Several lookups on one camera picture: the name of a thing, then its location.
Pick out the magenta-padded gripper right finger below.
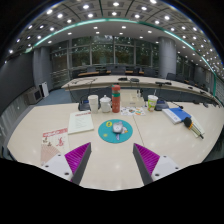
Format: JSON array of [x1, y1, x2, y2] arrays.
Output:
[[132, 142, 183, 186]]

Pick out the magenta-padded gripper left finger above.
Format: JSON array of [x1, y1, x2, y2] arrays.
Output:
[[42, 142, 93, 186]]

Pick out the silver computer mouse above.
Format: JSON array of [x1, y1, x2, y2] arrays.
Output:
[[112, 121, 125, 135]]

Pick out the round teal cartoon mouse pad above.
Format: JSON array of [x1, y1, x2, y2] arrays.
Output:
[[97, 118, 134, 145]]

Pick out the red and white leaflet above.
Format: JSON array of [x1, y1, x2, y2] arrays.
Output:
[[40, 127, 70, 167]]

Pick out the white sheet with red heading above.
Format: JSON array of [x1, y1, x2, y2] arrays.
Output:
[[67, 110, 95, 135]]

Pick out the black handheld microphone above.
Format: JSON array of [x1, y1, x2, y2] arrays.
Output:
[[183, 116, 205, 140]]

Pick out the blue and white book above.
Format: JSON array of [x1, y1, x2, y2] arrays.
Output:
[[161, 106, 193, 125]]

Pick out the pale yellow booklet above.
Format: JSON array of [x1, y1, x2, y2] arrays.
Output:
[[189, 114, 206, 138]]

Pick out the colourful sticker sheet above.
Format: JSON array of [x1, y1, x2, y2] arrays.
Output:
[[120, 106, 147, 117]]

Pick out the printed paper cup with straw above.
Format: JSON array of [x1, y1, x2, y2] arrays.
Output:
[[146, 89, 159, 112]]

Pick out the white paper cup stack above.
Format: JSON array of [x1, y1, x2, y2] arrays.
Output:
[[87, 94, 100, 114]]

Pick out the grey low cabinet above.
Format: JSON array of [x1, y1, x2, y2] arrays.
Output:
[[25, 86, 44, 105]]

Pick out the white cardboard box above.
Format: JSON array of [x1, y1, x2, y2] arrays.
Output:
[[119, 88, 146, 108]]

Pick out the white lidded ceramic mug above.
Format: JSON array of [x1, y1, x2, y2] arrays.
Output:
[[99, 94, 113, 114]]

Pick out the white leaning panel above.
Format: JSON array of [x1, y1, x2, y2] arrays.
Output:
[[39, 81, 50, 98]]

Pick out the orange-red bottle with green band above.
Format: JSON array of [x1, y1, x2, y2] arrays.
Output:
[[111, 84, 122, 114]]

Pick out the long curved conference desk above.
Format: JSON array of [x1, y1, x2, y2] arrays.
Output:
[[60, 74, 214, 101]]

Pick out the dark office chairs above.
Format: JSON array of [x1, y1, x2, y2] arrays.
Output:
[[71, 64, 218, 108]]

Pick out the ceiling lights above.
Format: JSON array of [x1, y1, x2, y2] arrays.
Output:
[[8, 0, 224, 64]]

